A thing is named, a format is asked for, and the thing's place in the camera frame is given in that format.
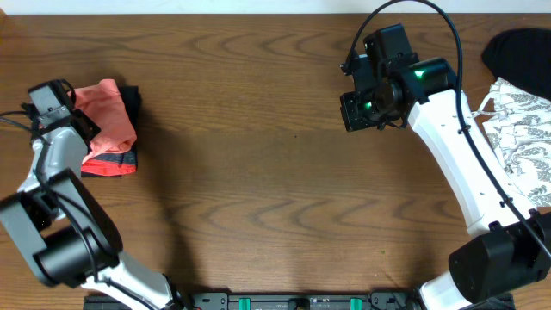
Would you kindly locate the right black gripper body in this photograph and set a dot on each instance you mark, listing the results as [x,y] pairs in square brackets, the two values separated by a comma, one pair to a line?
[352,112]

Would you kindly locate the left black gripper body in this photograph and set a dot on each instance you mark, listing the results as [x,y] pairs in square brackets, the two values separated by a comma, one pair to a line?
[86,129]

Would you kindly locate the coral pink t-shirt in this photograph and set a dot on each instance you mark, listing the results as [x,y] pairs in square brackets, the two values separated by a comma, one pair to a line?
[102,103]

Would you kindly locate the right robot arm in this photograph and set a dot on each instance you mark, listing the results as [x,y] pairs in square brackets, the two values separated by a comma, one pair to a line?
[509,237]

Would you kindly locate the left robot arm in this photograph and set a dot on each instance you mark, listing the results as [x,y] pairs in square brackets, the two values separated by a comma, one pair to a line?
[59,228]

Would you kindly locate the folded black shorts, coral hem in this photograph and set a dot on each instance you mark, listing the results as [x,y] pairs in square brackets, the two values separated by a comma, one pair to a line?
[125,162]

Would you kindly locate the black garment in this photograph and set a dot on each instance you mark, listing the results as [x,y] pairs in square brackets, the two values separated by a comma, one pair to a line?
[522,57]

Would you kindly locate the white grey patterned garment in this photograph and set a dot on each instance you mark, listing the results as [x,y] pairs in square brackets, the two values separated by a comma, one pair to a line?
[518,129]

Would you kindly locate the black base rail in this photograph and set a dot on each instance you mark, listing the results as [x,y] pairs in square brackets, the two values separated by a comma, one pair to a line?
[377,300]

